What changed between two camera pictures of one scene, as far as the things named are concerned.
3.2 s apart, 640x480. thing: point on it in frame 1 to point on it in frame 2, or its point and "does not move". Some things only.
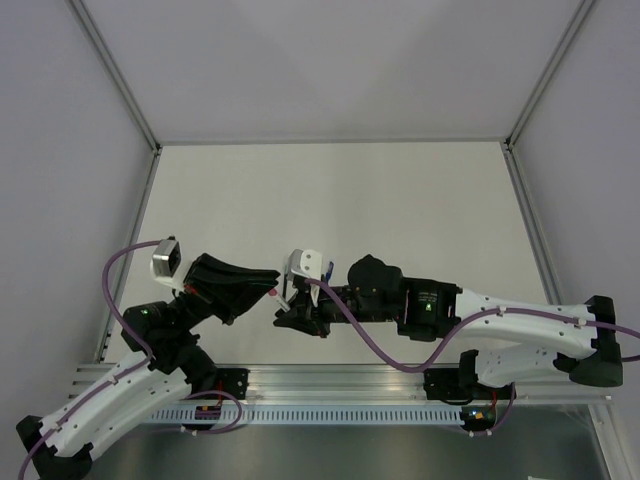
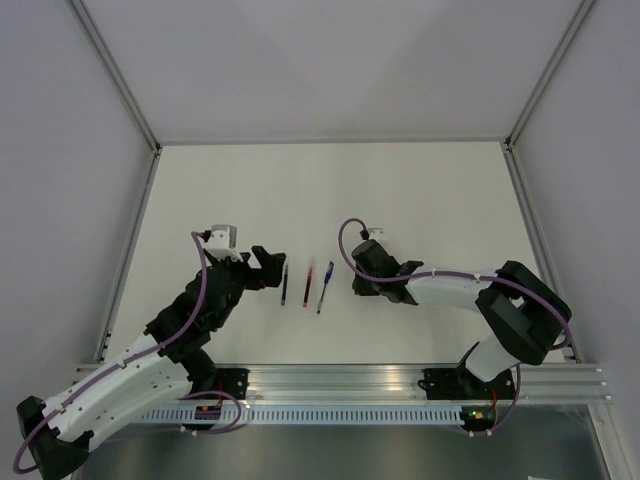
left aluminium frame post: x=119 y=74 does not move
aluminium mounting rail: x=360 y=385 does not move
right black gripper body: x=319 y=306 to x=365 y=286
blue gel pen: x=329 y=271 does not move
